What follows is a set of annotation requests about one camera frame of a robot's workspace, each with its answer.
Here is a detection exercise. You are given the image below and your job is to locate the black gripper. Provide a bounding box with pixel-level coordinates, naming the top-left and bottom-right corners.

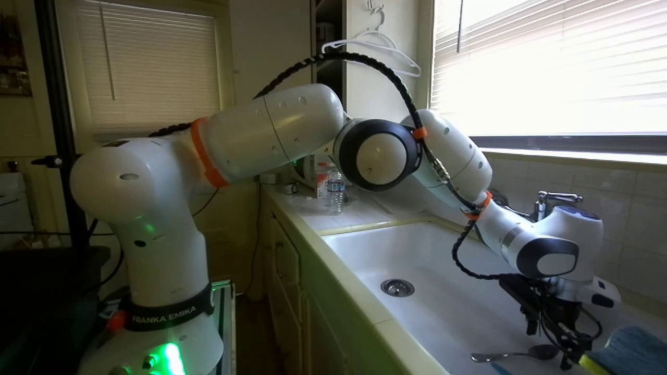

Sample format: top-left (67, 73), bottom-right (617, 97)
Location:
top-left (499, 270), bottom-right (596, 371)

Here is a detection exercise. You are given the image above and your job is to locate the metal spoon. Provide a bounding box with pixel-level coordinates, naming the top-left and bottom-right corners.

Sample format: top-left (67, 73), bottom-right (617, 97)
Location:
top-left (469, 342), bottom-right (564, 365)

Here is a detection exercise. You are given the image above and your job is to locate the white rectangular sink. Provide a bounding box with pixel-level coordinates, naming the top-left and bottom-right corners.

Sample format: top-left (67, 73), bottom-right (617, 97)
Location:
top-left (320, 219), bottom-right (667, 375)

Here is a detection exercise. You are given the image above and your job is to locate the metal sink drain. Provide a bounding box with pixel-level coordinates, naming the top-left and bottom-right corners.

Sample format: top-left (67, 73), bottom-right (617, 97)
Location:
top-left (379, 277), bottom-right (418, 300)

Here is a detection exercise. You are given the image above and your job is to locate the yellow sponge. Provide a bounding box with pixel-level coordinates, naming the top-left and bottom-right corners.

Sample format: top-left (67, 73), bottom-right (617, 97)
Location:
top-left (576, 352), bottom-right (614, 375)

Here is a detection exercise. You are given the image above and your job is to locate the clear plastic water bottle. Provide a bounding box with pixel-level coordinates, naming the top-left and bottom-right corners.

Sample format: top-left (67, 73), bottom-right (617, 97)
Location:
top-left (326, 172), bottom-right (349, 217)

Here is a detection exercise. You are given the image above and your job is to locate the under-counter cabinet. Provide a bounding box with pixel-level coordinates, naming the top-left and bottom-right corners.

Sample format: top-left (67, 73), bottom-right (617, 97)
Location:
top-left (260, 196), bottom-right (393, 375)

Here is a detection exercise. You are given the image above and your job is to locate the wide white window blind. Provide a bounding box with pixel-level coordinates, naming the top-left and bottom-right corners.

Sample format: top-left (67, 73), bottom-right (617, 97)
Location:
top-left (432, 0), bottom-right (667, 140)

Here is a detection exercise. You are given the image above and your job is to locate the small red-capped bottle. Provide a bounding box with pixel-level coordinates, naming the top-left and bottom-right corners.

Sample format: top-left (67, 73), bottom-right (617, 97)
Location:
top-left (312, 172), bottom-right (331, 204)

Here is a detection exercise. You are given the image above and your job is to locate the white appliance with green light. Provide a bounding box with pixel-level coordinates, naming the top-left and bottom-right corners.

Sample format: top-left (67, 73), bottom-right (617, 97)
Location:
top-left (287, 162), bottom-right (331, 202)

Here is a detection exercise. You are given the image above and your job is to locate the white clothes hanger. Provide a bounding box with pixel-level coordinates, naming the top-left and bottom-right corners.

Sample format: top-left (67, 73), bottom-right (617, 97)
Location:
top-left (320, 0), bottom-right (425, 81)

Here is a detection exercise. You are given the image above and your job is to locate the narrow white window blind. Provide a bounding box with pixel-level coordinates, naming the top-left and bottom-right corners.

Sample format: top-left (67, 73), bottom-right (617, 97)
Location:
top-left (74, 0), bottom-right (222, 140)

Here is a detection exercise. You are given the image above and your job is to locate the black vertical pole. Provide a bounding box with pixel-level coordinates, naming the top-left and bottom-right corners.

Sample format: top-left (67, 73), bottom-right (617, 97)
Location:
top-left (31, 0), bottom-right (95, 255)

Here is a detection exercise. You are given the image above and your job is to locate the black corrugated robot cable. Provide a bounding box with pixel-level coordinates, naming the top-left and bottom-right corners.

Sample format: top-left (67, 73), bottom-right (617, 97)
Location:
top-left (253, 48), bottom-right (519, 283)

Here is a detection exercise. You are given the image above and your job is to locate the dark wall shelf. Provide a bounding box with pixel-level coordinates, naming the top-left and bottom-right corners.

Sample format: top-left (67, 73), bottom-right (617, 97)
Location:
top-left (308, 0), bottom-right (349, 107)

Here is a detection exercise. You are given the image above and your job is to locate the framed wall picture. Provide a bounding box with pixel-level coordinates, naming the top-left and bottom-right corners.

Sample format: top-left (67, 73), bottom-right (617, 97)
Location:
top-left (0, 11), bottom-right (34, 99)

